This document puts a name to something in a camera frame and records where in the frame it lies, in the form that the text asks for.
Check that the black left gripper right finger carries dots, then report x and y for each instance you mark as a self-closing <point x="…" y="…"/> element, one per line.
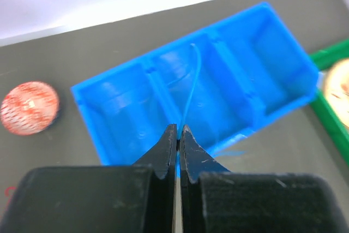
<point x="194" y="160"/>

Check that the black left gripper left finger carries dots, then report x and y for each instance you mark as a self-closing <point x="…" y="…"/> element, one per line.
<point x="162" y="156"/>

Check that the blue three-compartment bin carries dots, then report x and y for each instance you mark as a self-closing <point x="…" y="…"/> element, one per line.
<point x="225" y="81"/>

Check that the red patterned small plate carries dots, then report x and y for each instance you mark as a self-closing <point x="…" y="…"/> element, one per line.
<point x="30" y="108"/>

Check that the tan patterned plate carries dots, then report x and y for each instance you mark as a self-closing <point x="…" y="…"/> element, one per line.
<point x="335" y="90"/>

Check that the green plastic tray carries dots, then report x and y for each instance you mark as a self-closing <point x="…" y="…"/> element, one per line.
<point x="324" y="60"/>

